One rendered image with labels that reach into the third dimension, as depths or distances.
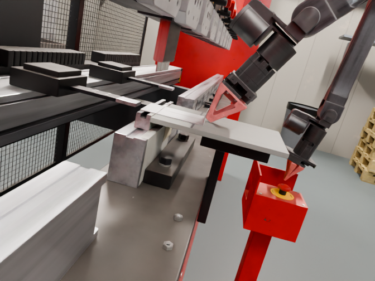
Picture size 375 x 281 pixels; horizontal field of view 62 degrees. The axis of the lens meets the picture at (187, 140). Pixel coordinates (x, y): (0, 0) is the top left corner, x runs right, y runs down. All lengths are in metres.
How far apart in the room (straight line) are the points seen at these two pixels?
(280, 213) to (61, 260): 0.72
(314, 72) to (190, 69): 2.96
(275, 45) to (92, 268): 0.46
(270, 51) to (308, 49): 4.81
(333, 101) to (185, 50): 1.98
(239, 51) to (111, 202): 2.38
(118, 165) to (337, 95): 0.69
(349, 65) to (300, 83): 4.38
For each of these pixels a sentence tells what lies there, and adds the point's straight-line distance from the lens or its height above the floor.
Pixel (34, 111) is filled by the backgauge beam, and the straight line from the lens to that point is 0.73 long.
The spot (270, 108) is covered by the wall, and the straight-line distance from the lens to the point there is 5.43.
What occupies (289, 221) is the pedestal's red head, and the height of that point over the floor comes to 0.73.
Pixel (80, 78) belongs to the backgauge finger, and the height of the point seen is 1.02.
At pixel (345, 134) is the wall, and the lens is 5.61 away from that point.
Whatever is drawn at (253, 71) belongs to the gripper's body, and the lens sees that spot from 0.61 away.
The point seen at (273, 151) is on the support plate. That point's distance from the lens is 0.58.
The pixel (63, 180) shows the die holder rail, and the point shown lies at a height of 0.97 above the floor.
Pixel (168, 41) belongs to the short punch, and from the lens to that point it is 0.63.
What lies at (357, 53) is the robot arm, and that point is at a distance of 1.04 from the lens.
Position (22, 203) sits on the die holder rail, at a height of 0.97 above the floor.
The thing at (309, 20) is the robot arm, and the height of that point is 1.23.
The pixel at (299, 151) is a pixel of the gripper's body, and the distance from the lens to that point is 1.05.
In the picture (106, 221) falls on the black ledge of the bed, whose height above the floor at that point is 0.87.
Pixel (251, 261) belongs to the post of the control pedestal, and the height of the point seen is 0.51.
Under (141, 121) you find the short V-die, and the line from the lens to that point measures 0.61.
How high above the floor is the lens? 1.14
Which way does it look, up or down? 17 degrees down
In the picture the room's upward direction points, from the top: 13 degrees clockwise
